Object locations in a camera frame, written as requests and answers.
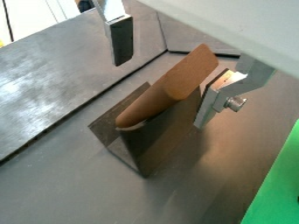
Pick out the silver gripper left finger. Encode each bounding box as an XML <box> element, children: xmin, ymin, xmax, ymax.
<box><xmin>93</xmin><ymin>0</ymin><xmax>134</xmax><ymax>67</ymax></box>

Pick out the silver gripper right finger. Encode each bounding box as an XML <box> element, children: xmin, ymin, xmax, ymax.
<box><xmin>194</xmin><ymin>54</ymin><xmax>277</xmax><ymax>129</ymax></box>

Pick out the green fixture base block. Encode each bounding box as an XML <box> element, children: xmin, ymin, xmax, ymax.
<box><xmin>241</xmin><ymin>119</ymin><xmax>299</xmax><ymax>224</ymax></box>

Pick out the black curved cradle stand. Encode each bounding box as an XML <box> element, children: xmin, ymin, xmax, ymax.
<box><xmin>89</xmin><ymin>82</ymin><xmax>205</xmax><ymax>178</ymax></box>

